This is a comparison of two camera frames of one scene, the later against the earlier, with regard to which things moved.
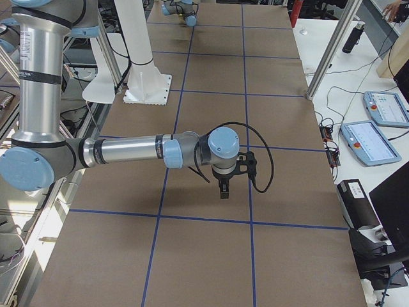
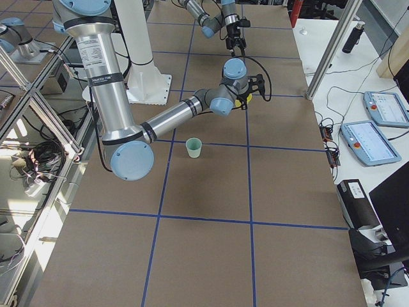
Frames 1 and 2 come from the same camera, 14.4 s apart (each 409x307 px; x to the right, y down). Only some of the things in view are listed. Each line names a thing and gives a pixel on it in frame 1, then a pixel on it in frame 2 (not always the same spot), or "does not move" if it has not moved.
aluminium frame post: [349, 14] does not move
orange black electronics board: [331, 148] does not move
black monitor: [390, 199] does not move
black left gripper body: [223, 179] to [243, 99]
